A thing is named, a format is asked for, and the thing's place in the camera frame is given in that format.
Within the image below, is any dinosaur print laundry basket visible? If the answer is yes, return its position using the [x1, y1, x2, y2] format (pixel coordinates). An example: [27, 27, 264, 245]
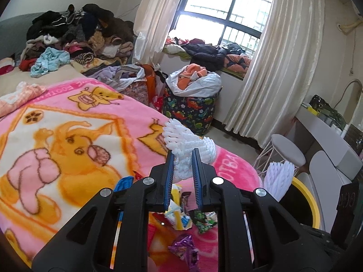
[162, 86, 220, 136]

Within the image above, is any dark green bag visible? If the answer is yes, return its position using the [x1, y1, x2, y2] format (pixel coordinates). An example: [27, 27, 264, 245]
[309, 94, 342, 119]

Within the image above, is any black jacket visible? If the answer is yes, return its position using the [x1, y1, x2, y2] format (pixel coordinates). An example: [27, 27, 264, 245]
[181, 42, 228, 72]

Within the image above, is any grey white cloth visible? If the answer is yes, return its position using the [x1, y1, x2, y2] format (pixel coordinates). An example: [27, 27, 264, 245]
[91, 65, 146, 92]

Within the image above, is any white hexagonal wire stool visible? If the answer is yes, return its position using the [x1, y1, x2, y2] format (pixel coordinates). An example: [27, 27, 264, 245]
[252, 134, 307, 176]

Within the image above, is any cream curtain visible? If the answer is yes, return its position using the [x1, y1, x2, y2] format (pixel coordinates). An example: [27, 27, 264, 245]
[133, 0, 190, 66]
[224, 0, 325, 148]

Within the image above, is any floral fabric basket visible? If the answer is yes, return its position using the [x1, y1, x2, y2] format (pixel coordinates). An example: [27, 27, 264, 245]
[122, 78, 148, 106]

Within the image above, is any red snack wrapper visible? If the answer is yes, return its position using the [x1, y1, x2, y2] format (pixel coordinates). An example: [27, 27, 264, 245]
[152, 212, 171, 228]

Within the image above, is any light blue cloth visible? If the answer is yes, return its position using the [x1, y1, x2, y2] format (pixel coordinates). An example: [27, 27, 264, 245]
[30, 47, 71, 78]

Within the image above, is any green snack wrapper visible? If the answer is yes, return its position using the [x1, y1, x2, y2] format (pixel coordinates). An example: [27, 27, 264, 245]
[193, 210, 218, 234]

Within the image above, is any orange patterned quilt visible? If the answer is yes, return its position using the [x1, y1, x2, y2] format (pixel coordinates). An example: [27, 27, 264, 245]
[224, 53, 253, 78]

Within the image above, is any blue snack wrapper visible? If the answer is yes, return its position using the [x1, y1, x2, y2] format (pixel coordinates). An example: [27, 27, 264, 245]
[113, 176, 135, 194]

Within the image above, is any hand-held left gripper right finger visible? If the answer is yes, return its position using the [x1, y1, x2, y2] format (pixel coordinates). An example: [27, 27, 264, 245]
[191, 148, 334, 272]

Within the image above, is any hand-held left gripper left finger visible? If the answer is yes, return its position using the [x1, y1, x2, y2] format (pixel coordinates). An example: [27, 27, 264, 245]
[31, 150, 175, 272]

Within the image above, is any yellow-rimmed black trash bin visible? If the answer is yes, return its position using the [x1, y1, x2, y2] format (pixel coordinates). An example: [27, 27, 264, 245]
[279, 176, 322, 233]

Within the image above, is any yellow white snack wrapper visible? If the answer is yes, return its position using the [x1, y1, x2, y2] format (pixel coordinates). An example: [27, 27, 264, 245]
[164, 184, 193, 231]

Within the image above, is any pink cartoon printed blanket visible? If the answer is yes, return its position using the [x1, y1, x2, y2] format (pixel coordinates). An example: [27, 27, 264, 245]
[0, 78, 263, 272]

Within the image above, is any pink checkered cloth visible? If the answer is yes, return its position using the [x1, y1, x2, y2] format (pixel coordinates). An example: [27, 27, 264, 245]
[0, 82, 47, 117]

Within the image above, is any white desk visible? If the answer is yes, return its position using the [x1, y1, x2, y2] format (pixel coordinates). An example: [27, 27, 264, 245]
[295, 105, 363, 176]

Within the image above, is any pile of clothes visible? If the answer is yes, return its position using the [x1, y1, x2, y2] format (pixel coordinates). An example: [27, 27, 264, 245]
[20, 4, 135, 73]

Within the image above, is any purple foil wrapper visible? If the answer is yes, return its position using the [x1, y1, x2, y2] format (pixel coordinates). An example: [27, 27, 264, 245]
[168, 234, 201, 271]

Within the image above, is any white foam fruit net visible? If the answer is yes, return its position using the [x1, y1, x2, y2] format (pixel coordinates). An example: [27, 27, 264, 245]
[264, 161, 295, 202]
[162, 118, 217, 183]

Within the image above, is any grey headboard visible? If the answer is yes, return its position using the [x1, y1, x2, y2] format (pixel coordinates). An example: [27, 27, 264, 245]
[0, 13, 60, 61]

